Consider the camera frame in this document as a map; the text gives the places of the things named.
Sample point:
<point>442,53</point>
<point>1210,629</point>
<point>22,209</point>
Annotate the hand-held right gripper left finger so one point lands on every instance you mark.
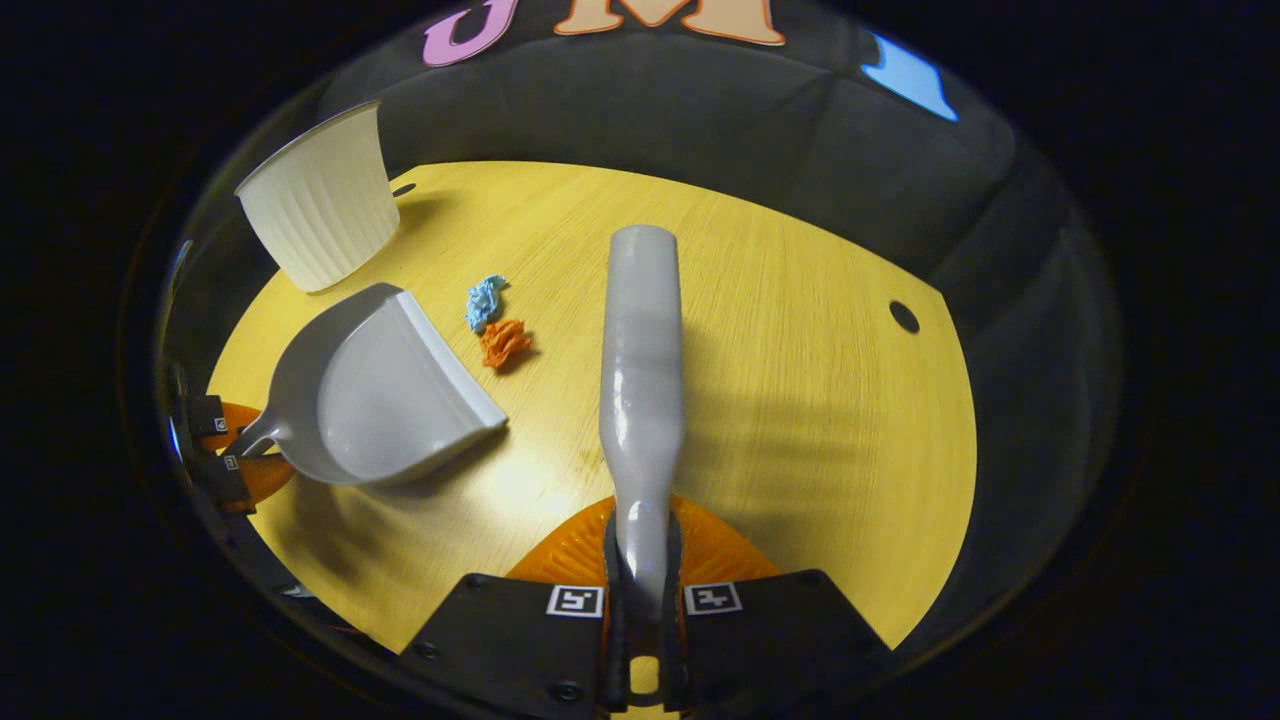
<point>615,650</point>

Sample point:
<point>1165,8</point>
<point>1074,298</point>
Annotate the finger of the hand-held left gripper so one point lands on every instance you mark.
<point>225,480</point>
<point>205,415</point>

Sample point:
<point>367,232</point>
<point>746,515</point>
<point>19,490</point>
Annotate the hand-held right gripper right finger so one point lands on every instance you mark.
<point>675,650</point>

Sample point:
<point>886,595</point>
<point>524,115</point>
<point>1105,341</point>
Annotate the grey plastic dustpan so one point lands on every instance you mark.
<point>400,400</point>

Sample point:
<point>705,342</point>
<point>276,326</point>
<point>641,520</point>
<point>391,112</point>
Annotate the white ribbed garbage bin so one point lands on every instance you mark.
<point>320,200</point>

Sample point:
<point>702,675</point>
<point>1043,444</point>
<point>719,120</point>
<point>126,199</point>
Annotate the small grey broom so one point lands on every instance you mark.
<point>642,380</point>

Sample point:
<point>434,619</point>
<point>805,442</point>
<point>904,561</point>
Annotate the blue paper scrap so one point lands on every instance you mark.
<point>485,303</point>

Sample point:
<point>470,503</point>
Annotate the orange paper scrap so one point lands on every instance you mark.
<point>505,343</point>

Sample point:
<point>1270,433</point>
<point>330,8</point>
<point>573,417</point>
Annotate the wooden desktop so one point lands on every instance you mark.
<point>800,400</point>

